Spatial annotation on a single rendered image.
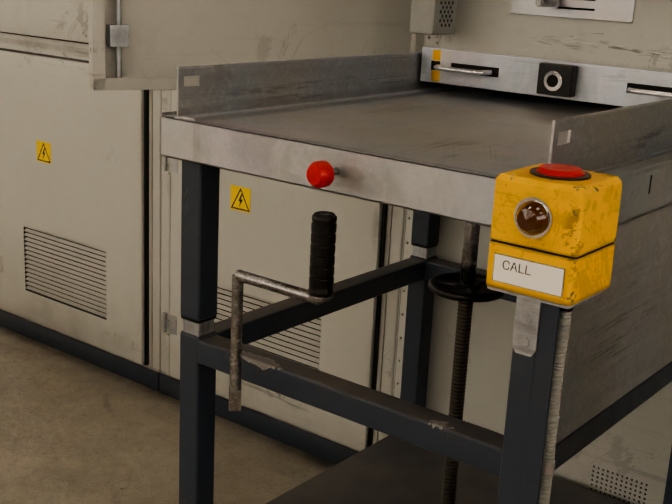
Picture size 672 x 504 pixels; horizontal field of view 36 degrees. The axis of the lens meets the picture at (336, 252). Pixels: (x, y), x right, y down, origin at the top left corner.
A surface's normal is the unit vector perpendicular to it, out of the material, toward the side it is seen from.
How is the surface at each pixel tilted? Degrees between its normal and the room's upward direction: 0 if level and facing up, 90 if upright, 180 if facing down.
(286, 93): 90
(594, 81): 90
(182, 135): 90
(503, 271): 90
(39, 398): 0
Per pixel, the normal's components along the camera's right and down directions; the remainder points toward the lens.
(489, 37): -0.62, 0.18
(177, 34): 0.44, 0.26
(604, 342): 0.79, 0.20
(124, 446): 0.05, -0.96
